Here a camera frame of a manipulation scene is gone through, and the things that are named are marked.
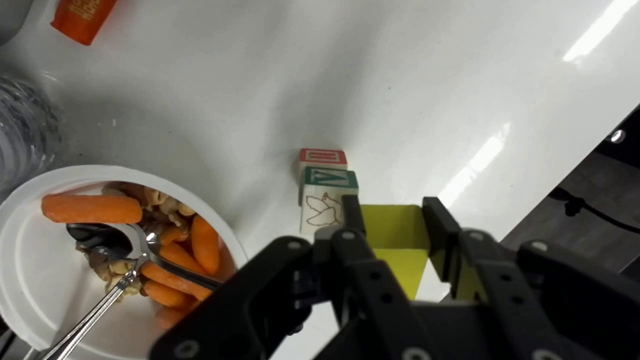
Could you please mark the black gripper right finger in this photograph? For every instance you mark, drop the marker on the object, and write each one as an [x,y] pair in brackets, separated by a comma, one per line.
[532,301]

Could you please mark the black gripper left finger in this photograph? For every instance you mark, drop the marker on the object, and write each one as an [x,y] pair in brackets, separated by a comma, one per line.
[361,280]

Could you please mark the yellow block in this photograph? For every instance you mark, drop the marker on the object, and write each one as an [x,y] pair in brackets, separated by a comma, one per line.
[392,231]

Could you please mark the green letter block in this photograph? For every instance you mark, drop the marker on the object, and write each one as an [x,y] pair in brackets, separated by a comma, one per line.
[320,206]

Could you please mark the red letter block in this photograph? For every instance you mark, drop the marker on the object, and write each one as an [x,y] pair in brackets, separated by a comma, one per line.
[323,156]

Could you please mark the orange baby carrot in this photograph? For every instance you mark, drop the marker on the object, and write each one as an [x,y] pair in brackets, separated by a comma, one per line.
[162,294]
[174,280]
[180,256]
[90,208]
[205,245]

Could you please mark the brown mixed nuts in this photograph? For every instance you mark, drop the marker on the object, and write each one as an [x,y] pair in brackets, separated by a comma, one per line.
[157,202]

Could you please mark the metal spoon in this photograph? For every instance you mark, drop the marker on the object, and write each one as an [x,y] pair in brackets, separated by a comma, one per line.
[126,243]

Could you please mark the white food bowl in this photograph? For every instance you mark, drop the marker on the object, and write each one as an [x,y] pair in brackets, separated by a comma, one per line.
[32,266]

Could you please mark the floral patterned mug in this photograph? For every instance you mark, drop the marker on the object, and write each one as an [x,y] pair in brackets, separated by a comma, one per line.
[23,132]

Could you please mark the orange red packet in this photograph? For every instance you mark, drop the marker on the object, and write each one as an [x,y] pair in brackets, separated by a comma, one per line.
[82,17]

